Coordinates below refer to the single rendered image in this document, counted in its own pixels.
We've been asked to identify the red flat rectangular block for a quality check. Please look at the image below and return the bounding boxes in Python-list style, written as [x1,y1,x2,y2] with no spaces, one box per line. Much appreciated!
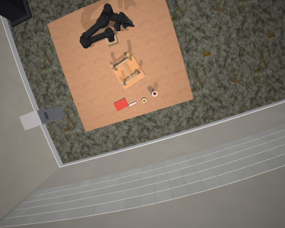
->
[114,98,129,111]

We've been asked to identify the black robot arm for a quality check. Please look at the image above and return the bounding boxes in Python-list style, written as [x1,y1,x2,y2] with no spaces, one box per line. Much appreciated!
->
[79,3,121,48]

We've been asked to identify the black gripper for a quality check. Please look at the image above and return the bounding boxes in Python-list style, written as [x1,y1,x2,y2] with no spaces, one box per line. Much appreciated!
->
[113,12,134,28]

